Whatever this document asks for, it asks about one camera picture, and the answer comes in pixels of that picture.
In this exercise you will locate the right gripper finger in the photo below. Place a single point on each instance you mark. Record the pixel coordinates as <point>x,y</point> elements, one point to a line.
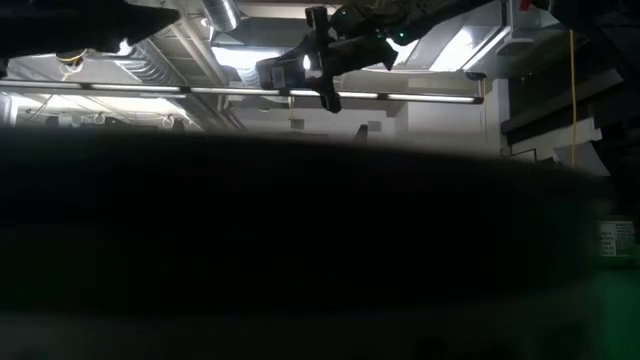
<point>280,82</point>
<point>287,61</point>

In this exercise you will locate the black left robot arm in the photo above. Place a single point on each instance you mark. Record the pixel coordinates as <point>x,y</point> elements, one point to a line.
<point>60,25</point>

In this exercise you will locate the long linear ceiling light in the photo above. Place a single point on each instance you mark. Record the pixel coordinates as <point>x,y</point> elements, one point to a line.
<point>430,98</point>

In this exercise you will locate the green table mat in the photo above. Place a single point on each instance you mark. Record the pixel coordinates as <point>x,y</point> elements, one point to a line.
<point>622,310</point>

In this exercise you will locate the silver round ceiling duct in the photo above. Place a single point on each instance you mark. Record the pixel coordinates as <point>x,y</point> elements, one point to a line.
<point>222,15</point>

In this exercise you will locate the small black ceiling camera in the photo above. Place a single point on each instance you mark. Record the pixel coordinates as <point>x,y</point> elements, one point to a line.
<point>475,76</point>

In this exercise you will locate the black wall beam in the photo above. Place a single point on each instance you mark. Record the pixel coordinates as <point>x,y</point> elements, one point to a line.
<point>550,112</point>

